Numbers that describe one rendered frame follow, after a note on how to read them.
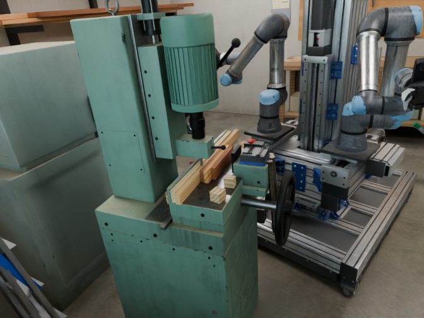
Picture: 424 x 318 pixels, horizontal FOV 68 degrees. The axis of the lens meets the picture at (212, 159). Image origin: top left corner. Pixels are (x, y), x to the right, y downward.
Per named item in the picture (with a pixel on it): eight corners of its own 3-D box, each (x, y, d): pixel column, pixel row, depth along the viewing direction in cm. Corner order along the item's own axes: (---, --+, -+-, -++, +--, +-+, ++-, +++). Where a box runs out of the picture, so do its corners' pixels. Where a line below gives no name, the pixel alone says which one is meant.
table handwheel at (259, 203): (281, 245, 103) (294, 161, 110) (224, 233, 110) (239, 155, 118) (290, 250, 129) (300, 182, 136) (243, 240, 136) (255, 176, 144)
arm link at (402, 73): (413, 88, 125) (418, 66, 121) (421, 95, 116) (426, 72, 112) (390, 88, 127) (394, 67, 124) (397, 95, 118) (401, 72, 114)
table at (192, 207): (249, 231, 105) (248, 216, 102) (170, 216, 116) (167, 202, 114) (284, 155, 154) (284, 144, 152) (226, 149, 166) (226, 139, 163)
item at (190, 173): (176, 203, 113) (175, 191, 111) (171, 202, 113) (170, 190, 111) (231, 139, 162) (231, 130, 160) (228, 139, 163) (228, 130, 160)
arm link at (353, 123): (339, 123, 166) (342, 98, 160) (367, 124, 162) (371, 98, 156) (341, 132, 155) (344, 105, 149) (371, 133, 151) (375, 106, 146)
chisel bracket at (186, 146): (209, 163, 121) (207, 142, 117) (176, 159, 126) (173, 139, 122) (216, 154, 127) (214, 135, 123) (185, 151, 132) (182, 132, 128)
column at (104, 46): (154, 204, 131) (118, 15, 100) (111, 197, 139) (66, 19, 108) (179, 178, 149) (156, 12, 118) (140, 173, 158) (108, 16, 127)
